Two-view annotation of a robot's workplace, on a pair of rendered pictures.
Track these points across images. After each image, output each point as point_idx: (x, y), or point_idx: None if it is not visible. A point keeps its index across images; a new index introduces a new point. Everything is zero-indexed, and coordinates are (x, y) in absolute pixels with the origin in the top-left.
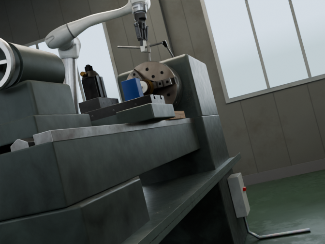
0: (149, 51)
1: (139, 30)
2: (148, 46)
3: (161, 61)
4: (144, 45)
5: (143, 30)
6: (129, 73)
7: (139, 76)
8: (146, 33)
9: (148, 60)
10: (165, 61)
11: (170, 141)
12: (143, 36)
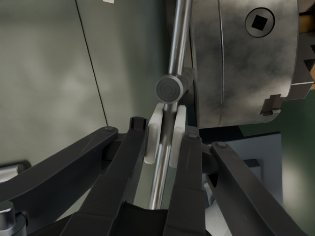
0: (190, 73)
1: (261, 184)
2: (186, 78)
3: (130, 32)
4: (178, 114)
5: (131, 188)
6: (279, 112)
7: (313, 54)
8: (81, 158)
9: (193, 77)
10: (144, 2)
11: None
12: (140, 158)
